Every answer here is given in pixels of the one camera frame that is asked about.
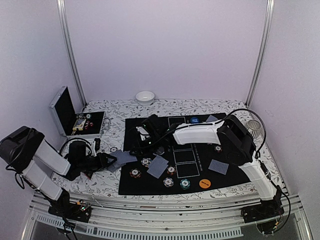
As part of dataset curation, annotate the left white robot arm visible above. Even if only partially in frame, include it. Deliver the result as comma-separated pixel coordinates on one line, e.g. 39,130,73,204
0,126,117,217

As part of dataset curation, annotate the red chip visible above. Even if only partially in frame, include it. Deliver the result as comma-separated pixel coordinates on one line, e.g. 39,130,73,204
129,169,142,179
214,145,222,153
166,166,176,176

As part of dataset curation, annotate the black poker mat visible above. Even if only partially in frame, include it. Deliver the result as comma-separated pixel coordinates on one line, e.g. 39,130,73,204
117,113,257,196

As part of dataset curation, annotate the aluminium frame post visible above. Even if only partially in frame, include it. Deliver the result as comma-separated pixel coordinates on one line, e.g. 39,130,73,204
245,0,275,108
56,0,88,108

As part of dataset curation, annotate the orange big blind button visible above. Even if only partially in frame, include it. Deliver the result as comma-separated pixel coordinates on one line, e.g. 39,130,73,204
199,179,211,189

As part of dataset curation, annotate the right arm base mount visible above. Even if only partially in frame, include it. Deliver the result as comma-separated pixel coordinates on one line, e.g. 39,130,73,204
240,199,285,223

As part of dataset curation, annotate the right aluminium frame post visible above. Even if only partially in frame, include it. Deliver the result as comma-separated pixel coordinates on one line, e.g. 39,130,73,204
245,0,275,108

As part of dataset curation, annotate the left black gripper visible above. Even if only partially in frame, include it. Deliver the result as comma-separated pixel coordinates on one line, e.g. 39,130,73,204
78,152,117,172

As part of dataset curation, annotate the blue card deck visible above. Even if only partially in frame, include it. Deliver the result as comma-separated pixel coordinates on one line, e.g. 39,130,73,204
107,150,137,173

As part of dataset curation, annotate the white ceramic bowl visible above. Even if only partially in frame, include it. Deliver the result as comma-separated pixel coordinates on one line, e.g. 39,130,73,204
135,90,155,106

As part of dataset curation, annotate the green chip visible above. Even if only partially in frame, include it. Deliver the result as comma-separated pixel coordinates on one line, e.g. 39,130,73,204
180,179,191,190

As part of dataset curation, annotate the face-down card big blind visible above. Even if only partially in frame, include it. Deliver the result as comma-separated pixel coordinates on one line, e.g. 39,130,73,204
208,159,229,175

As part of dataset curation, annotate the clear dealer button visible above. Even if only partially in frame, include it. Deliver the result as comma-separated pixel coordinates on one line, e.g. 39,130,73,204
154,146,166,156

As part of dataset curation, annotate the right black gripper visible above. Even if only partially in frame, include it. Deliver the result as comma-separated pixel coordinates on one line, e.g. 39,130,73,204
129,133,162,157

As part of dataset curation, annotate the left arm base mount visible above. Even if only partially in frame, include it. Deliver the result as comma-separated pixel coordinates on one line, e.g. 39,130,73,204
48,201,92,223

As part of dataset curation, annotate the face-down card small blind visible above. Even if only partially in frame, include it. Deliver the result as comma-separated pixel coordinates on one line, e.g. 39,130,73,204
205,115,219,123

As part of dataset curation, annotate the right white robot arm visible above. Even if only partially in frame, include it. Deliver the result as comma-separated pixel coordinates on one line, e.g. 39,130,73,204
119,113,278,218

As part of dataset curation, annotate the left aluminium frame post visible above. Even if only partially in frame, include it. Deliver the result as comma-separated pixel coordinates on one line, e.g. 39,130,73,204
56,0,88,108

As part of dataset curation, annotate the silver poker chip case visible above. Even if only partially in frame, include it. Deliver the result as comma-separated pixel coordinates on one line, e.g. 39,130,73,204
49,85,111,139

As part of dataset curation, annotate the blue small blind button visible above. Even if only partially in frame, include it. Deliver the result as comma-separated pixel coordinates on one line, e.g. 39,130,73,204
189,117,200,124

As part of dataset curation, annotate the white poker chip stack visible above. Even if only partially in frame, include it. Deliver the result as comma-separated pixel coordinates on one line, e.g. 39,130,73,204
110,147,118,153

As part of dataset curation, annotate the white ribbed cup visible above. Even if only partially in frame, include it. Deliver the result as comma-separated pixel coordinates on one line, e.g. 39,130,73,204
245,119,263,139

